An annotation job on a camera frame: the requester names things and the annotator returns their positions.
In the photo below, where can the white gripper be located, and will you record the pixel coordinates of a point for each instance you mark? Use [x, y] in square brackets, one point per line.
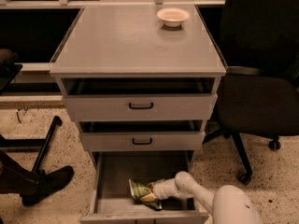
[160, 188]

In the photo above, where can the green jalapeno chip bag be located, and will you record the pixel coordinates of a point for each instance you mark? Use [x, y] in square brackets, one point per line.
[138, 190]

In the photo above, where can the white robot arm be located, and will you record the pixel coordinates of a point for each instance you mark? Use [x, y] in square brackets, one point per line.
[228, 205]

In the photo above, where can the bottom grey drawer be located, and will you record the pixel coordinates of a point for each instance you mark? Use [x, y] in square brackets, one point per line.
[112, 202]

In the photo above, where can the grey drawer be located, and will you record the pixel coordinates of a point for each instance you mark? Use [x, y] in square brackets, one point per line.
[112, 202]
[151, 135]
[133, 99]

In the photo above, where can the middle grey drawer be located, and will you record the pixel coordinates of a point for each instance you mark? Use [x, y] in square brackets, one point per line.
[151, 135]

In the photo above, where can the grey drawer cabinet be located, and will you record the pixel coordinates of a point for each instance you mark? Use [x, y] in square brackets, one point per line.
[120, 41]

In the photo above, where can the top grey drawer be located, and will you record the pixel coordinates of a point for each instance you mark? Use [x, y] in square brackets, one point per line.
[133, 99]

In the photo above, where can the person's leg with black shoe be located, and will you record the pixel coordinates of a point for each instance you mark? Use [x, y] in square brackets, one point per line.
[32, 187]

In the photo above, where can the black table leg stand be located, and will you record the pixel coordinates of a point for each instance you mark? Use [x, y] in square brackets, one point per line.
[26, 145]

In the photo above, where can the white bowl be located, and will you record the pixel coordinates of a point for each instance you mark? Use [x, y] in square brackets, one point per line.
[173, 16]

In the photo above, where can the black object at left edge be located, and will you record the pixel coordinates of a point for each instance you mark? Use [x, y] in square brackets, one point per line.
[8, 67]

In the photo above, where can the black office chair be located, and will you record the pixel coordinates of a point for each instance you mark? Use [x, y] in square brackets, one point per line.
[259, 41]

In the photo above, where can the black middle drawer handle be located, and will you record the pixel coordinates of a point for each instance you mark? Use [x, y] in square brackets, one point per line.
[142, 142]

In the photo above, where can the black drawer handle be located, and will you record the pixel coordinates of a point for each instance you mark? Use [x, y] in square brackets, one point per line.
[141, 106]
[142, 142]

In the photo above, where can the black top drawer handle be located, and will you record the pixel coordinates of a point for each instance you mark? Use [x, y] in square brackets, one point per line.
[141, 106]

